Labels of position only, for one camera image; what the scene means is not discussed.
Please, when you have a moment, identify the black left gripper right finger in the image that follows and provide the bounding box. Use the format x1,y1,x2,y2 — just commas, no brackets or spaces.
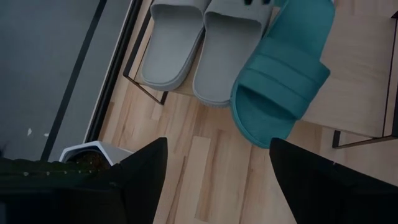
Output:
269,138,398,224

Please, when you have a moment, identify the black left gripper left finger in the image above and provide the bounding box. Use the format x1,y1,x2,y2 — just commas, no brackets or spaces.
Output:
119,137,169,224

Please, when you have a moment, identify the green rubber slide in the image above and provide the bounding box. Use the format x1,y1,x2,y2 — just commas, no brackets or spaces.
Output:
229,0,336,149

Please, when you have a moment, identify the grey rubber slide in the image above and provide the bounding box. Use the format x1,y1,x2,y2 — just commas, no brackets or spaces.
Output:
139,0,213,92
192,0,275,109

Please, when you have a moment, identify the white hexagonal plant pot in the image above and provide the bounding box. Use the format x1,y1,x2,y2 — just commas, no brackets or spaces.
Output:
58,140,135,172

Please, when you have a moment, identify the green cactus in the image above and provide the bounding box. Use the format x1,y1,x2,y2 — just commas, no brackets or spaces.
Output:
0,156,113,191

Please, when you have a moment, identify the wooden shelf with black frame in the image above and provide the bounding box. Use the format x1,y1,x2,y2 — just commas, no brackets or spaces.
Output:
122,0,398,149

